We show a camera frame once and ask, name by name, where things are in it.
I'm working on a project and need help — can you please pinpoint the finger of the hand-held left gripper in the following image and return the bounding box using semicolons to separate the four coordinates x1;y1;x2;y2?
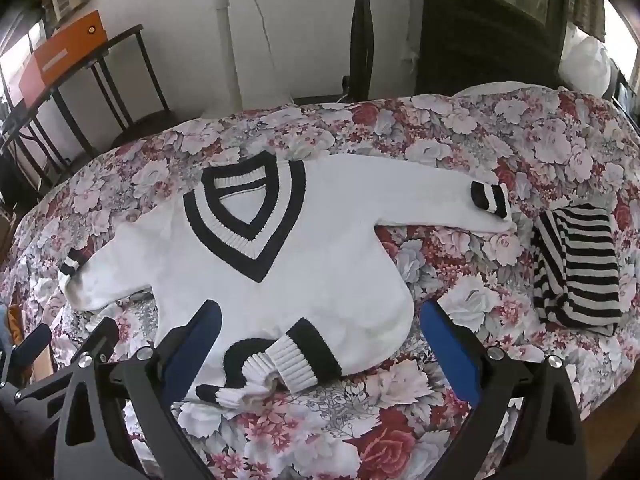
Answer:
7;324;53;382
12;317;121;404

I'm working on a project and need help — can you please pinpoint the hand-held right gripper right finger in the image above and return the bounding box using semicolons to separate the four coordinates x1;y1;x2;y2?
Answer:
420;300;588;480

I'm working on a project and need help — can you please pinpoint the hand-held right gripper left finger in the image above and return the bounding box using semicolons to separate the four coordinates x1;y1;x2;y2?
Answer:
52;299;223;480

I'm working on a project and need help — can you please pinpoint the white sweater with black trim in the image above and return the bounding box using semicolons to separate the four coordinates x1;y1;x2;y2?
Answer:
57;150;518;408

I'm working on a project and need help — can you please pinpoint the black and white striped garment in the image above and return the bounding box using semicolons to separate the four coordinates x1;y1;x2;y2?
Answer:
530;201;623;337

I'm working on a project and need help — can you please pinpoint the black metal side table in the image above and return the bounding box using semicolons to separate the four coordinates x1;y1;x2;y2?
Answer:
0;24;173;171

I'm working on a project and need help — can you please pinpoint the floral bedspread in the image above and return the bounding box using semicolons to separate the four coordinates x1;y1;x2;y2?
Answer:
0;85;640;480

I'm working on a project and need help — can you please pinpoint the orange box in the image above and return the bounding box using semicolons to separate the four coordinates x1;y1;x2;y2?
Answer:
19;10;108;106

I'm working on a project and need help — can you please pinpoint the white pole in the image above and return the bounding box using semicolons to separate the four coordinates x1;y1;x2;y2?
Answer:
212;0;244;111

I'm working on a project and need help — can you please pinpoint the dark wooden cabinet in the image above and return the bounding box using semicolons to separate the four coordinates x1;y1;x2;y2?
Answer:
415;0;571;96

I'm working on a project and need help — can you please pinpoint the white pillow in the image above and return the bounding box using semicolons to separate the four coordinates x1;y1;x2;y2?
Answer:
557;27;626;101

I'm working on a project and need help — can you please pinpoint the dark wooden bedpost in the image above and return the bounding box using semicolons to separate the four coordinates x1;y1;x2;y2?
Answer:
347;0;379;101

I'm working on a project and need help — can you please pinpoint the white cable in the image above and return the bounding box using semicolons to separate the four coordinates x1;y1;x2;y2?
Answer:
240;0;296;106

